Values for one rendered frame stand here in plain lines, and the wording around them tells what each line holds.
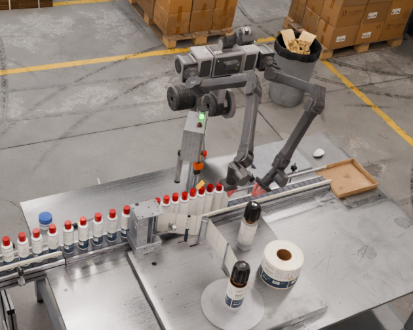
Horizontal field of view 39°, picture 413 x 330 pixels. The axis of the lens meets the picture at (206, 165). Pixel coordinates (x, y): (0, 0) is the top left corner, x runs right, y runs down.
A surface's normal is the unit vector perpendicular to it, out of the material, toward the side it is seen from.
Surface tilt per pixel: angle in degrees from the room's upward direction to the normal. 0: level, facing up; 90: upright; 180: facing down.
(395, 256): 0
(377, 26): 87
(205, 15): 87
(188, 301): 0
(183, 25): 90
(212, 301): 0
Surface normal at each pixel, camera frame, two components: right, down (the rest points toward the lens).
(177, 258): 0.13, -0.75
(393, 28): 0.45, 0.62
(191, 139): -0.14, 0.63
